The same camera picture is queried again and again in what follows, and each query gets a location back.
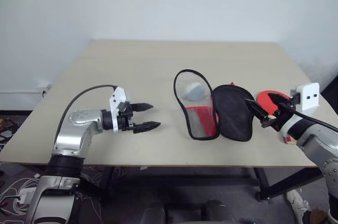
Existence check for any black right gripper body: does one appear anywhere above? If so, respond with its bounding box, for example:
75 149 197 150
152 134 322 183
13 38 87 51
260 96 301 133

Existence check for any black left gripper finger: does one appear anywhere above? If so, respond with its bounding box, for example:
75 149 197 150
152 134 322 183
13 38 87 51
133 121 162 134
131 102 154 113

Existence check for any white floor cable bundle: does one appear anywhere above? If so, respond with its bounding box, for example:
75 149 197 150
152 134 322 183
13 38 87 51
0 176 40 219

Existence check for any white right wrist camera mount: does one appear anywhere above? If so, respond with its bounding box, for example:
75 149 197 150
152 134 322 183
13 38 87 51
289 82 321 115

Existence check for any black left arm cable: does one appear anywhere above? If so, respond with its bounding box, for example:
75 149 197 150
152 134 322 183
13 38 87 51
54 84 118 148

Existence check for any white power strip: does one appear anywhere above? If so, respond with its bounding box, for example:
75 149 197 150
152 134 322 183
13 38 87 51
18 187 34 204

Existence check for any black metal table frame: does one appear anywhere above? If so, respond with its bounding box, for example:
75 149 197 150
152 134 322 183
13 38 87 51
105 166 326 204

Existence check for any black mesh pouch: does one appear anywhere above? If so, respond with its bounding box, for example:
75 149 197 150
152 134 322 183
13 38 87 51
173 69 255 143

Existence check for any white sneaker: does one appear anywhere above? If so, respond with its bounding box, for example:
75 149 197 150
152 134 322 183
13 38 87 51
286 190 310 220

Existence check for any grey white ball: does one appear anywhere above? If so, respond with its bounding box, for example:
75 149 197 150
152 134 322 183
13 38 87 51
183 82 209 101

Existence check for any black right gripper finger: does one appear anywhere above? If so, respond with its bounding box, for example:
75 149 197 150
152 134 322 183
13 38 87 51
267 92 290 107
245 98 270 123

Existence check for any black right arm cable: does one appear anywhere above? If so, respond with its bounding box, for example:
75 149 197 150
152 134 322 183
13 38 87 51
289 104 338 133

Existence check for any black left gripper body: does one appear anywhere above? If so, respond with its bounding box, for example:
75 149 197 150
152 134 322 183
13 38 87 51
118 100 137 133

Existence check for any red table tennis paddle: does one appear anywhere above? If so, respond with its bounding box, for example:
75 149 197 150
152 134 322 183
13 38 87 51
256 89 298 146

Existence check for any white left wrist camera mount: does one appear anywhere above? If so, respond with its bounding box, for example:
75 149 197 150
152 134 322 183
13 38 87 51
108 86 128 133

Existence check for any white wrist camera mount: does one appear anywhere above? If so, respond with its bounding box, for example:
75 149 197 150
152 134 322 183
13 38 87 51
289 82 321 115
108 86 128 133

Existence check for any white wall outlet box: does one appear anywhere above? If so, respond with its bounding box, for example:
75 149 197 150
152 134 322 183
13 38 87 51
36 79 51 96

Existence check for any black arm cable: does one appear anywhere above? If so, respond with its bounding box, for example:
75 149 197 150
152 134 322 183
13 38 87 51
289 104 338 133
54 84 118 148

